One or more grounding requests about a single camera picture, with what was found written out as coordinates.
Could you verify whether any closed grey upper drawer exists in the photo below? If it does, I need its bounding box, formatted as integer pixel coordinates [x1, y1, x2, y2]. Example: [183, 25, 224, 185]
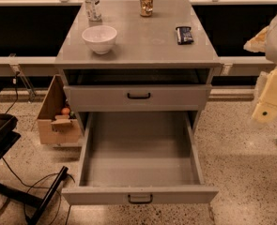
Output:
[64, 85, 211, 112]

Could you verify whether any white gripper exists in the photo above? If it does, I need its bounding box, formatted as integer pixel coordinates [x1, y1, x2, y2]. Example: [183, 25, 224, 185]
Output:
[243, 15, 277, 124]

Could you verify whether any grey drawer cabinet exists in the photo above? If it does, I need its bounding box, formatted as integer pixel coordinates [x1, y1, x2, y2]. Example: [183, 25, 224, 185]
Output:
[55, 0, 220, 128]

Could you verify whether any open grey lower drawer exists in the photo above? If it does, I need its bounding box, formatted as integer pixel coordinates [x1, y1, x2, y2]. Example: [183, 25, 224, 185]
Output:
[63, 112, 218, 205]

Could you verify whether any white ceramic bowl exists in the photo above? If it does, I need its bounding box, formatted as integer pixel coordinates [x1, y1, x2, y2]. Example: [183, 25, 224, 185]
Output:
[82, 25, 117, 54]

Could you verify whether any cardboard box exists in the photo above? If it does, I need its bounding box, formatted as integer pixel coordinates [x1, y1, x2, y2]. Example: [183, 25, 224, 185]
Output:
[37, 75, 82, 144]

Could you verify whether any gold patterned can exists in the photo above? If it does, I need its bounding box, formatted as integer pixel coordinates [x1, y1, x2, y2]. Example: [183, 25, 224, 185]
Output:
[140, 0, 153, 17]

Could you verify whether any black chair base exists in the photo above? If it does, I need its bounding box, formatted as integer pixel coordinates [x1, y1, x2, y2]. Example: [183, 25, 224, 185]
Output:
[0, 90, 69, 225]

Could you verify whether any black floor cable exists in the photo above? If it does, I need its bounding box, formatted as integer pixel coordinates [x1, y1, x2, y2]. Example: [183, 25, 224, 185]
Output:
[0, 72, 76, 225]

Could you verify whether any orange fruit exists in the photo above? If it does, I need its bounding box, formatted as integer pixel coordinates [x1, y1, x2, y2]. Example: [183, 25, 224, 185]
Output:
[61, 108, 70, 115]

